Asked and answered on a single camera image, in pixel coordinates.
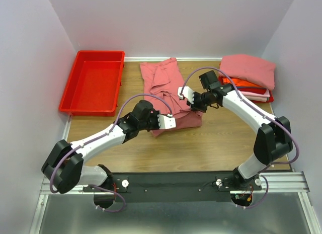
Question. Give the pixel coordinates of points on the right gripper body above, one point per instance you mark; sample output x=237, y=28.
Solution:
x=200, y=101

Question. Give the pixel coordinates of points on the pink t-shirt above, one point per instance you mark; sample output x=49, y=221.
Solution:
x=163, y=79

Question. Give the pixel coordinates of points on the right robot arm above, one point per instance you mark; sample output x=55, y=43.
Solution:
x=273, y=134

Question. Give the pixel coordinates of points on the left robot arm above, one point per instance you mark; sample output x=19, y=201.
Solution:
x=65, y=166

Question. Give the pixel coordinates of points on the folded pink shirt on stack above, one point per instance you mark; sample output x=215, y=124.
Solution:
x=249, y=68

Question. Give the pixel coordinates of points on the folded orange shirt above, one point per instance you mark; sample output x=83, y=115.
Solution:
x=239, y=83

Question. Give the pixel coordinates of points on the folded red shirt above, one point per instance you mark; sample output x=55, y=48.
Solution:
x=255, y=90
x=270, y=96

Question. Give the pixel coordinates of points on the folded light pink shirt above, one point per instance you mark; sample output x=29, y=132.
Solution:
x=257, y=96

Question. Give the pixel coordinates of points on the folded bottom red shirt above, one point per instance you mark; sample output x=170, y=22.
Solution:
x=270, y=96

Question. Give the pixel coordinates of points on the red plastic bin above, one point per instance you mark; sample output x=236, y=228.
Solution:
x=92, y=88

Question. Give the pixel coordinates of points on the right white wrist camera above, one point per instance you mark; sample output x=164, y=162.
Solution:
x=186, y=93

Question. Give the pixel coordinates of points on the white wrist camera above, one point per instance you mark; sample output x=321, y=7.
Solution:
x=186, y=93
x=166, y=121

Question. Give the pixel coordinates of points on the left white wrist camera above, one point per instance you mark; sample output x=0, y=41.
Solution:
x=166, y=121

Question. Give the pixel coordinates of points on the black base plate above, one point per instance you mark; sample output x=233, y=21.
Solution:
x=220, y=186

